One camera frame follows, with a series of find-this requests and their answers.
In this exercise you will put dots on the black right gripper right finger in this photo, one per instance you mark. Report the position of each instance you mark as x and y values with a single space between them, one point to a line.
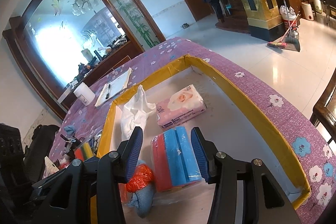
264 201

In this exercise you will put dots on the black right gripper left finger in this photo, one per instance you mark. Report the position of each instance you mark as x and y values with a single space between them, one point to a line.
114 168

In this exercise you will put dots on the red bag with blue cloth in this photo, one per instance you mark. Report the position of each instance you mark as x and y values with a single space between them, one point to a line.
139 192

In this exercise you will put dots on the rainbow sponge pack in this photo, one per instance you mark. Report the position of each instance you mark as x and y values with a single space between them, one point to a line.
83 152

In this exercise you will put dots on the purple floral tablecloth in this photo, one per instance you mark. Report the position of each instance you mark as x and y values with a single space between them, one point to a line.
302 151

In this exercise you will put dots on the small blue cloth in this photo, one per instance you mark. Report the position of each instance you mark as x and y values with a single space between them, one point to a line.
70 130

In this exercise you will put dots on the yellow-edged cardboard box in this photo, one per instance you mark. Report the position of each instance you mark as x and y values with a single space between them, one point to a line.
235 125

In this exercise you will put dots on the white plastic jar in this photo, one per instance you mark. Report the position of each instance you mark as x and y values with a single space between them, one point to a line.
84 94

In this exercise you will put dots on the white plastic bag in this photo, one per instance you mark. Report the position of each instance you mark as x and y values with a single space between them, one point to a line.
135 113

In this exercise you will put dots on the black pen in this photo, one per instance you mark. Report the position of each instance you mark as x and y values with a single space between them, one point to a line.
108 92

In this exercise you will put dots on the pink tissue pack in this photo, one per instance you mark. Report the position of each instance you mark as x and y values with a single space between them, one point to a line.
179 108

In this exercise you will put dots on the white paper notepad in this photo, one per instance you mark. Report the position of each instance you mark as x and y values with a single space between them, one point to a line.
118 85

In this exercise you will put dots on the broom with red bristles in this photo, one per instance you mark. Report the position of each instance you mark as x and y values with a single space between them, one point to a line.
290 39

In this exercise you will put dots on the wooden sideboard cabinet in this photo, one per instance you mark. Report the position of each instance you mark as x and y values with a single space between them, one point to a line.
117 58

